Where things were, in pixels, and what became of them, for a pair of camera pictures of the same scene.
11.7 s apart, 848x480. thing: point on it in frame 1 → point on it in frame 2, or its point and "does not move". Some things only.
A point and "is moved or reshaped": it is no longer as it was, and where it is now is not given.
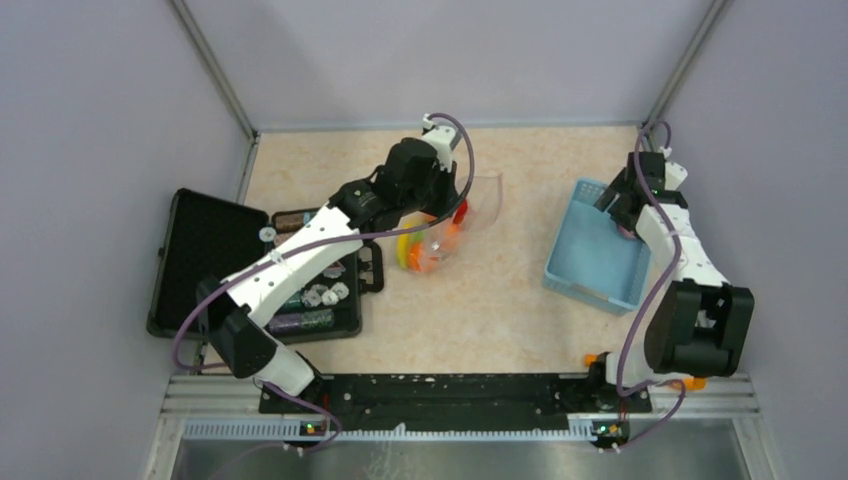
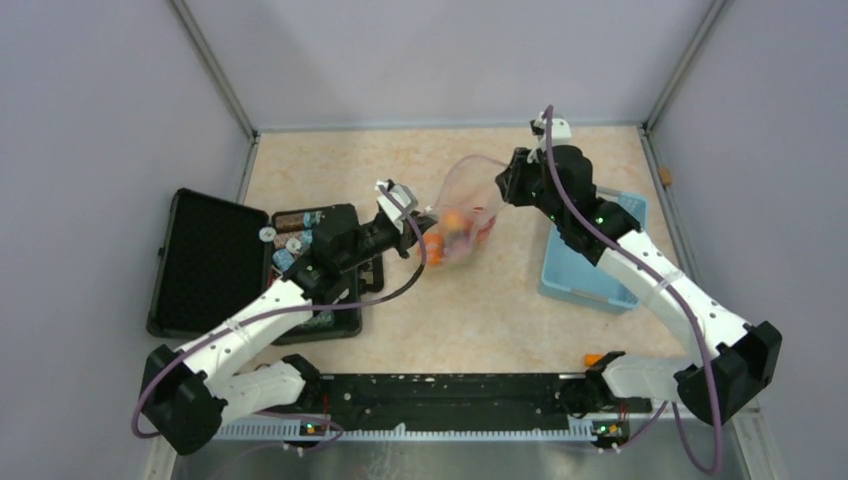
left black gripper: x=451 y=197 → x=405 y=241
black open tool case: x=203 y=236 does not move
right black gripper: x=604 y=203 → x=521 y=168
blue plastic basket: x=590 y=260 does not move
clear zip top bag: x=429 y=248 is moved or reshaped
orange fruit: x=416 y=258 is moved or reshaped
